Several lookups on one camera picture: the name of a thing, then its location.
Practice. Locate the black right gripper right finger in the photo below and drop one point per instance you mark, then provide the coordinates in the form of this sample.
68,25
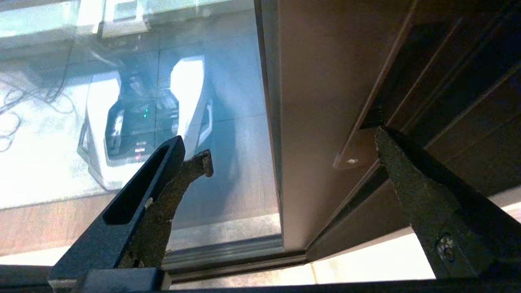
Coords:
439,203

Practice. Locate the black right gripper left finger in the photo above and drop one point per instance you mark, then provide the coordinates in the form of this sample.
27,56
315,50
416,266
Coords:
134,211

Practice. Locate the brown framed sliding glass door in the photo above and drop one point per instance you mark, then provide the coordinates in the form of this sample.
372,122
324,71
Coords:
317,101

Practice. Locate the dark brown door jamb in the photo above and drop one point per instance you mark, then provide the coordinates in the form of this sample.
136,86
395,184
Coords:
468,61

